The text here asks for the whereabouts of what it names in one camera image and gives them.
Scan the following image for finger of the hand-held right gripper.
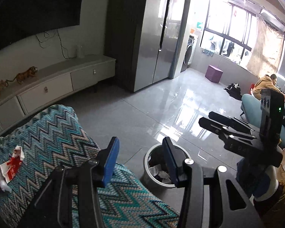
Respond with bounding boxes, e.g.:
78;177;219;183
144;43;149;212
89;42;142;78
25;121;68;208
208;111;255;133
198;117;257;145

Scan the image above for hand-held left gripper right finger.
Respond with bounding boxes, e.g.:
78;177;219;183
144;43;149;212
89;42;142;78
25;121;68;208
162;136;262;228

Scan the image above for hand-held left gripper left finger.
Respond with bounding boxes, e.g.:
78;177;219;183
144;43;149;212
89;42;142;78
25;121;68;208
17;136;120;228

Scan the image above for white printed paper slip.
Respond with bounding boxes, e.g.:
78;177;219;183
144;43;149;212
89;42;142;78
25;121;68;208
149;165;161;177

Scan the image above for white round trash bin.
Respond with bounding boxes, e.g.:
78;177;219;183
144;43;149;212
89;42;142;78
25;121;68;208
142;143;193;190

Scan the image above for red white wrapper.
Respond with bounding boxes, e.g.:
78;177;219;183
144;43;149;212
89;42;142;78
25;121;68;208
0;145;26;193

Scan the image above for teal sofa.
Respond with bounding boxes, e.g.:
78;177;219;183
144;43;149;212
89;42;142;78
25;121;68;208
241;93;285;148

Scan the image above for black bag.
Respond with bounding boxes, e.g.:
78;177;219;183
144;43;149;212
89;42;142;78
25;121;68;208
224;83;243;100

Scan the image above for purple cube stool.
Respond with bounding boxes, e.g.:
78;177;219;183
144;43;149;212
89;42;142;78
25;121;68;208
205;65;225;84

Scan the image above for teal zigzag knitted blanket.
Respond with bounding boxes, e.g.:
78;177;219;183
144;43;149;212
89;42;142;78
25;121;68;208
0;104;181;228

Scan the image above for beige hanging cloth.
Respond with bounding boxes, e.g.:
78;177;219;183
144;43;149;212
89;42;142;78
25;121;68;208
246;17;285;77

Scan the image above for front-loading washing machine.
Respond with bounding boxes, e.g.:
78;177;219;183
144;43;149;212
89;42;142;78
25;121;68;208
180;34;199;73

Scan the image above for balcony window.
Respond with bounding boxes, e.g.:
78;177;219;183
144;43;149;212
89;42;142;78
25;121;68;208
199;0;260;64

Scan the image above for white television cabinet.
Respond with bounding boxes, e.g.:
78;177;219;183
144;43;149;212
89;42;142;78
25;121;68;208
0;55;116;143

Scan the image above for silver two-door refrigerator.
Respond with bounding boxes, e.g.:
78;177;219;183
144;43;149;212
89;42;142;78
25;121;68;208
104;0;194;93

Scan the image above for orange tiger figurine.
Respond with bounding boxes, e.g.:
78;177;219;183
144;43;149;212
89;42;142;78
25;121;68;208
13;66;38;85

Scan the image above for golden dragon figurine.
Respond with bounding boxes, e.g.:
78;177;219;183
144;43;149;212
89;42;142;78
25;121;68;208
0;78;14;97

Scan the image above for black hanging cables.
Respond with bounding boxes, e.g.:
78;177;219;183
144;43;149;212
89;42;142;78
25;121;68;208
36;28;77;59

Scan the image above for large black wall television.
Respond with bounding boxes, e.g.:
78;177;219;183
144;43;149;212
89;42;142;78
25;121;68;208
0;0;86;58

